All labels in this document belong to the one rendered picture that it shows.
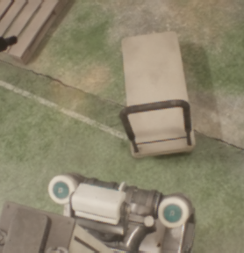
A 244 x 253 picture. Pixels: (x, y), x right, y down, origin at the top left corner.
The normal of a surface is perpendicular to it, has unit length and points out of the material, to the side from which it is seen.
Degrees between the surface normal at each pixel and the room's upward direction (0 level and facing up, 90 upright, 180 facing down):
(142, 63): 0
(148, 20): 0
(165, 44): 0
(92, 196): 37
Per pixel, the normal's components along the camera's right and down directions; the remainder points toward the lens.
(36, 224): -0.16, -0.40
